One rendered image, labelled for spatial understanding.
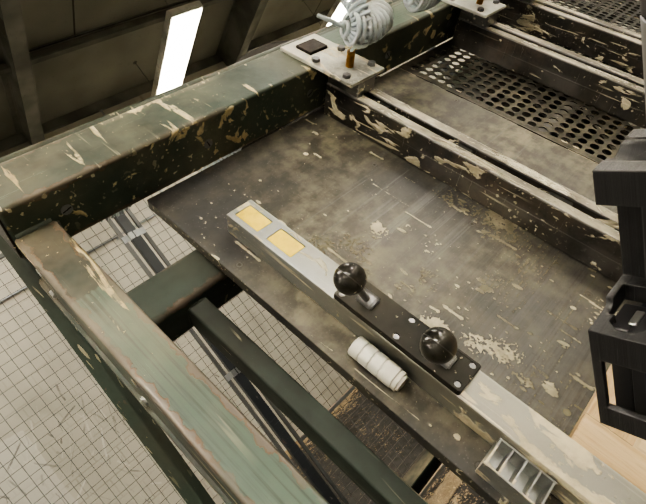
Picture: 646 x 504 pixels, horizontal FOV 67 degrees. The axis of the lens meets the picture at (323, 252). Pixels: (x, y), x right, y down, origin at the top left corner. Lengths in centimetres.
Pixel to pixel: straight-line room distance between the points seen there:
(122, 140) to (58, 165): 10
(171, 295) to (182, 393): 22
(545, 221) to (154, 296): 62
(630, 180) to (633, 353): 6
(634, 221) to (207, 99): 77
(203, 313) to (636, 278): 62
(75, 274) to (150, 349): 16
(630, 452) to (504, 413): 15
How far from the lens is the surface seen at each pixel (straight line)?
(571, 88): 131
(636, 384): 24
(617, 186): 20
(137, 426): 136
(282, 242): 71
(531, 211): 86
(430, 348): 50
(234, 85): 94
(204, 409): 57
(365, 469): 65
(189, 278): 78
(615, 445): 69
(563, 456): 63
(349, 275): 53
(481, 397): 62
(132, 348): 62
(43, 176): 79
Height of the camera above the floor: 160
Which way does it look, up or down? 1 degrees down
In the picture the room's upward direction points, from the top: 36 degrees counter-clockwise
